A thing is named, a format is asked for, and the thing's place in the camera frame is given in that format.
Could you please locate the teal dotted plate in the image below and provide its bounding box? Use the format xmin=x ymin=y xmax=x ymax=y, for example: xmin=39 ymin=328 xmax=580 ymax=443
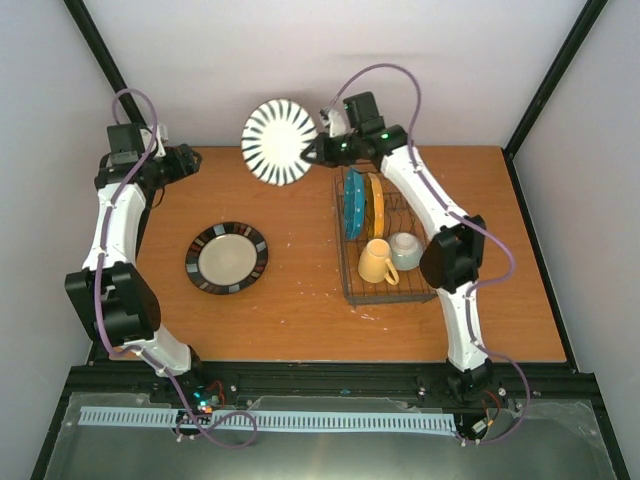
xmin=343 ymin=168 xmax=366 ymax=240

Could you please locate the white blue striped plate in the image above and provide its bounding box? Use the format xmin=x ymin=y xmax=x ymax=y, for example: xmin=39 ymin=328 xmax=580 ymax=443
xmin=240 ymin=98 xmax=317 ymax=187

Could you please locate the orange dotted plate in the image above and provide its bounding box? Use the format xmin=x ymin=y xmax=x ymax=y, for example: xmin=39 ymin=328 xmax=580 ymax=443
xmin=365 ymin=173 xmax=385 ymax=239

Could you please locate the dark wire dish rack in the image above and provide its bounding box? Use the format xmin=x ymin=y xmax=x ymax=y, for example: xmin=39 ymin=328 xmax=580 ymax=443
xmin=333 ymin=168 xmax=437 ymax=307

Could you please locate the dark patterned plate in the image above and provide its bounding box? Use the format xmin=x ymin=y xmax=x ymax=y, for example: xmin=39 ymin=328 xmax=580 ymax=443
xmin=185 ymin=221 xmax=269 ymax=295

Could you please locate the pale green ceramic bowl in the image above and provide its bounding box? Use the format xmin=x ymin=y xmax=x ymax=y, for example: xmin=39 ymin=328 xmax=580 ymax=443
xmin=387 ymin=232 xmax=424 ymax=271

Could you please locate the yellow ceramic mug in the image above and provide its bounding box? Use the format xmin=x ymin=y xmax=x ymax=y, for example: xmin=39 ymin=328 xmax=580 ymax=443
xmin=358 ymin=238 xmax=399 ymax=285

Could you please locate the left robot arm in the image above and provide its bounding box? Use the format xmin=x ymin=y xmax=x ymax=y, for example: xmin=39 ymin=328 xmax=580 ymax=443
xmin=65 ymin=123 xmax=208 ymax=403

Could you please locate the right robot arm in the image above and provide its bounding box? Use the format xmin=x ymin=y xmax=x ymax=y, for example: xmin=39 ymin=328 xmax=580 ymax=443
xmin=301 ymin=92 xmax=491 ymax=404

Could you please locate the metal front plate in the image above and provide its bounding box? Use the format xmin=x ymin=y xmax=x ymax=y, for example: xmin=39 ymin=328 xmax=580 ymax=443
xmin=34 ymin=394 xmax=627 ymax=479

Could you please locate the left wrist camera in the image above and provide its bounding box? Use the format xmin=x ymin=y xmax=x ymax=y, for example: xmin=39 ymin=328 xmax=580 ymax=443
xmin=141 ymin=123 xmax=168 ymax=158

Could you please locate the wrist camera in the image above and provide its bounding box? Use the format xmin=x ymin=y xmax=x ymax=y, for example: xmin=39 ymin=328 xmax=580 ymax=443
xmin=141 ymin=123 xmax=168 ymax=158
xmin=320 ymin=108 xmax=348 ymax=138

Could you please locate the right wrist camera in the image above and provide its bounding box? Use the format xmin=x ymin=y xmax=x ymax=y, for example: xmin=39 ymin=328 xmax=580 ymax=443
xmin=320 ymin=108 xmax=348 ymax=138

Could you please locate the black left frame post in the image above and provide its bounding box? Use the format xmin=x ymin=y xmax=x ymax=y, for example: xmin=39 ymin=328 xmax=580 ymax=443
xmin=63 ymin=0 xmax=146 ymax=124

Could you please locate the black frame post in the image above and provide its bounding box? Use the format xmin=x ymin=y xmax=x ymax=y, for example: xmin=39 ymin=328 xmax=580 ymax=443
xmin=502 ymin=0 xmax=609 ymax=161
xmin=63 ymin=0 xmax=146 ymax=124

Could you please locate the light blue slotted cable duct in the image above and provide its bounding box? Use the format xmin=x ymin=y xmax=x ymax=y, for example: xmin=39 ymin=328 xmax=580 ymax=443
xmin=77 ymin=406 xmax=455 ymax=436

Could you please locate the black right frame post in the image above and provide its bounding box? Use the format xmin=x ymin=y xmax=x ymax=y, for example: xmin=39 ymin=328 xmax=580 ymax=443
xmin=502 ymin=0 xmax=609 ymax=161

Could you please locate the black front rail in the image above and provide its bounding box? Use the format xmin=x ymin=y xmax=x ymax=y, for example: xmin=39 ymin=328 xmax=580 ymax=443
xmin=64 ymin=360 xmax=601 ymax=412

